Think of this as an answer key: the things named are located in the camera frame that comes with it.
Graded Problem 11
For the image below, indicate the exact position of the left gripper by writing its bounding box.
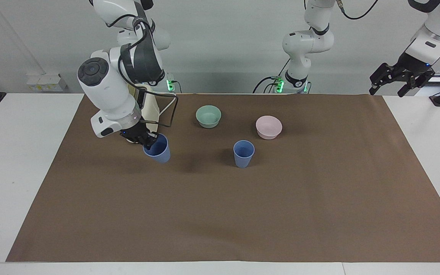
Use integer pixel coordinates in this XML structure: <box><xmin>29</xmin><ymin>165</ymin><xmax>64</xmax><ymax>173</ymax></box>
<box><xmin>369</xmin><ymin>52</ymin><xmax>435</xmax><ymax>97</ymax></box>

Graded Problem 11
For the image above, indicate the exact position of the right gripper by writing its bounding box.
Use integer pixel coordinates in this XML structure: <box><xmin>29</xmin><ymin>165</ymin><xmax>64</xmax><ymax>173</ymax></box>
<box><xmin>120</xmin><ymin>121</ymin><xmax>159</xmax><ymax>150</ymax></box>

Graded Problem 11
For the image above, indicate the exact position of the blue cup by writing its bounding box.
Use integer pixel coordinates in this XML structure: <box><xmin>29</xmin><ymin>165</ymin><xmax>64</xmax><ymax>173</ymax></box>
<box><xmin>143</xmin><ymin>133</ymin><xmax>171</xmax><ymax>164</ymax></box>
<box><xmin>233</xmin><ymin>140</ymin><xmax>256</xmax><ymax>168</ymax></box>

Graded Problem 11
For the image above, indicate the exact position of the pink bowl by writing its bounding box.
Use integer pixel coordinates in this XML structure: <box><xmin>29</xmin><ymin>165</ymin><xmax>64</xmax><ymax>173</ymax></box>
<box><xmin>256</xmin><ymin>116</ymin><xmax>283</xmax><ymax>140</ymax></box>

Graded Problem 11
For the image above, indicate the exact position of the black cable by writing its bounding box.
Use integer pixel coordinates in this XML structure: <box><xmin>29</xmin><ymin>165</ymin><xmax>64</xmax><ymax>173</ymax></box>
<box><xmin>118</xmin><ymin>15</ymin><xmax>179</xmax><ymax>128</ymax></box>
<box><xmin>336</xmin><ymin>0</ymin><xmax>380</xmax><ymax>20</ymax></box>
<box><xmin>253</xmin><ymin>76</ymin><xmax>282</xmax><ymax>94</ymax></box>

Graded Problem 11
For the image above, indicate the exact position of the green bowl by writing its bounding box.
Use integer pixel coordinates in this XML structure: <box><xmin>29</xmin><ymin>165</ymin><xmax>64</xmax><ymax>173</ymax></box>
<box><xmin>196</xmin><ymin>105</ymin><xmax>222</xmax><ymax>129</ymax></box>

